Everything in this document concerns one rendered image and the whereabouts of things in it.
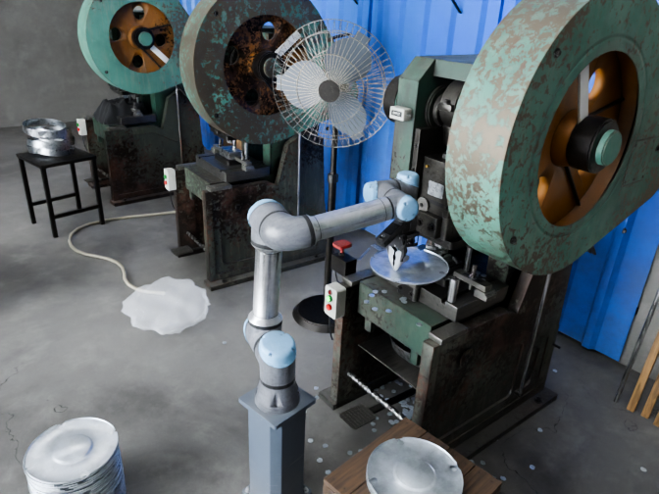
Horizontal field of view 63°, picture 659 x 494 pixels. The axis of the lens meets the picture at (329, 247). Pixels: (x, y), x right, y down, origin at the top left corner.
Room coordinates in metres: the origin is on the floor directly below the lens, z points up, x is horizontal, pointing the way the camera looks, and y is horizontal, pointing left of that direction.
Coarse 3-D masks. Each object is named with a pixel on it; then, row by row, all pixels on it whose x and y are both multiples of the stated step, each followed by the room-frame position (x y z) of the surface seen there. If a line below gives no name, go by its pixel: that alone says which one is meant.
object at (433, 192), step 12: (432, 156) 1.90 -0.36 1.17; (444, 156) 1.87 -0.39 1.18; (432, 168) 1.86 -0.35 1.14; (444, 168) 1.81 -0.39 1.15; (432, 180) 1.85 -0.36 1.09; (444, 180) 1.81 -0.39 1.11; (432, 192) 1.84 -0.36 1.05; (444, 192) 1.80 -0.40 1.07; (420, 204) 1.86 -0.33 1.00; (432, 204) 1.84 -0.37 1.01; (420, 216) 1.84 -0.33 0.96; (432, 216) 1.80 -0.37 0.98; (420, 228) 1.83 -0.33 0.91; (432, 228) 1.78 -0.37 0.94; (444, 228) 1.78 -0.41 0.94; (444, 240) 1.78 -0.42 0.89
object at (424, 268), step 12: (384, 252) 1.88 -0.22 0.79; (408, 252) 1.88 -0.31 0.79; (432, 252) 1.88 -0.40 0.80; (372, 264) 1.78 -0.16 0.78; (384, 264) 1.78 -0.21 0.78; (408, 264) 1.77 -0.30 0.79; (420, 264) 1.78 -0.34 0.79; (432, 264) 1.79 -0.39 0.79; (444, 264) 1.79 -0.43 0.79; (384, 276) 1.67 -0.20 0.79; (396, 276) 1.68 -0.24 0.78; (408, 276) 1.69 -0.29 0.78; (420, 276) 1.69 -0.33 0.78; (432, 276) 1.69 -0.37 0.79; (444, 276) 1.70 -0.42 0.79
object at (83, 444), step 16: (48, 432) 1.40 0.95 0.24; (64, 432) 1.41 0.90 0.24; (80, 432) 1.41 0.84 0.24; (96, 432) 1.41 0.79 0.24; (32, 448) 1.33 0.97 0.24; (48, 448) 1.33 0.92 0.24; (64, 448) 1.33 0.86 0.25; (80, 448) 1.33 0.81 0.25; (96, 448) 1.34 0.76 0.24; (112, 448) 1.35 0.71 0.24; (48, 464) 1.27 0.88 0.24; (64, 464) 1.27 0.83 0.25; (80, 464) 1.27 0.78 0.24; (96, 464) 1.28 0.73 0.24; (48, 480) 1.20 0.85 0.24; (64, 480) 1.20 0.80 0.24
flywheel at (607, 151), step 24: (600, 72) 1.67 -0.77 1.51; (624, 72) 1.71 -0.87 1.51; (576, 96) 1.57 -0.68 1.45; (600, 96) 1.66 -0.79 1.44; (624, 96) 1.74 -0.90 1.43; (552, 120) 1.51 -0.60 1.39; (576, 120) 1.52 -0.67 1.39; (600, 120) 1.49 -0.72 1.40; (624, 120) 1.74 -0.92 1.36; (552, 144) 1.52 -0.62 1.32; (576, 144) 1.48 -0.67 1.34; (600, 144) 1.45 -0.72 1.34; (624, 144) 1.73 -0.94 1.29; (552, 168) 1.55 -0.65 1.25; (576, 168) 1.50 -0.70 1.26; (600, 168) 1.49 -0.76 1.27; (552, 192) 1.57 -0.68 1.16; (600, 192) 1.69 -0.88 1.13; (552, 216) 1.59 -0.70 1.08; (576, 216) 1.64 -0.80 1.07
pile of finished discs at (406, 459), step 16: (384, 448) 1.28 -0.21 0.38; (400, 448) 1.28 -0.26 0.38; (416, 448) 1.28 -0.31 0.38; (432, 448) 1.29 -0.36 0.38; (368, 464) 1.21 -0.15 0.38; (384, 464) 1.21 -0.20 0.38; (400, 464) 1.21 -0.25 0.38; (416, 464) 1.21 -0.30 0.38; (432, 464) 1.22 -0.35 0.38; (448, 464) 1.23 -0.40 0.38; (368, 480) 1.15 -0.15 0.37; (384, 480) 1.15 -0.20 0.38; (400, 480) 1.15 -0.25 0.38; (416, 480) 1.15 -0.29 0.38; (432, 480) 1.15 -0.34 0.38; (448, 480) 1.16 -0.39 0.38
